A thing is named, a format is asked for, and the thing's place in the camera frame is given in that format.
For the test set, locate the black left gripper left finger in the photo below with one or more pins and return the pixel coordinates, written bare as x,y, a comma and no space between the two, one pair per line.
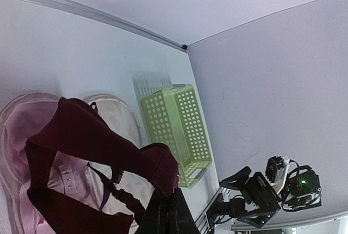
155,219

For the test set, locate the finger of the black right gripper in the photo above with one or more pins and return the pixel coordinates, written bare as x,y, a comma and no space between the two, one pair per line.
256,218
238,180

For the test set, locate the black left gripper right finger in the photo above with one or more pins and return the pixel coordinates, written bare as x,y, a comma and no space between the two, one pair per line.
180,220

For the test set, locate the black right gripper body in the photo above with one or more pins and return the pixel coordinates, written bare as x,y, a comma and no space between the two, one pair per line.
302,191

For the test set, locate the light green perforated plastic basket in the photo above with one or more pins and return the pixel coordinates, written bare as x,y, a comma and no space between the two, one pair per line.
173,117

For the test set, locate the light pink bra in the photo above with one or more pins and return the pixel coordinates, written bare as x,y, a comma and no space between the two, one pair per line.
71,176

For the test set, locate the beige patterned mesh laundry bag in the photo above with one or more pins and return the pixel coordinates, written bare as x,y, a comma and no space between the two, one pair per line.
121,120

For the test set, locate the aluminium back table edge strip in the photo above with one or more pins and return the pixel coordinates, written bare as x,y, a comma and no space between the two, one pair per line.
78,9

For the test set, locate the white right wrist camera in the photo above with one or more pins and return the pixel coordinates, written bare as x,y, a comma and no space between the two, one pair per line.
276,172

